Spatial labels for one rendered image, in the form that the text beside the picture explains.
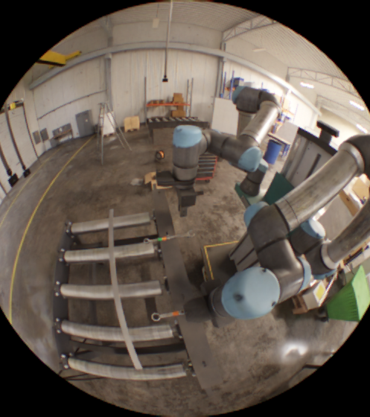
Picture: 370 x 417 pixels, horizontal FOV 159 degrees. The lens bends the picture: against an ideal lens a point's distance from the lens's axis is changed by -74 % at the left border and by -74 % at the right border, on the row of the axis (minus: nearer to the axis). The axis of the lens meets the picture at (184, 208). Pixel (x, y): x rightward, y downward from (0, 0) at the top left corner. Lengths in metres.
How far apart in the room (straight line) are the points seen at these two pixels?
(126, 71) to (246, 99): 10.03
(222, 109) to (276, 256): 4.62
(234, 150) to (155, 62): 10.33
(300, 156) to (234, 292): 0.77
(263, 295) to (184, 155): 0.34
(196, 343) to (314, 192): 0.61
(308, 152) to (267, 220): 0.64
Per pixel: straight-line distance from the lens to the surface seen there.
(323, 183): 0.32
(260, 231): 0.28
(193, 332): 0.60
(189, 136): 0.34
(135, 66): 10.53
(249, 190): 0.91
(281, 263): 0.26
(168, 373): 0.95
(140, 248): 0.97
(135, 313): 1.83
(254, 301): 0.18
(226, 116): 4.77
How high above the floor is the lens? 1.76
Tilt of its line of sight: 47 degrees down
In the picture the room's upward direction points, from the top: 5 degrees clockwise
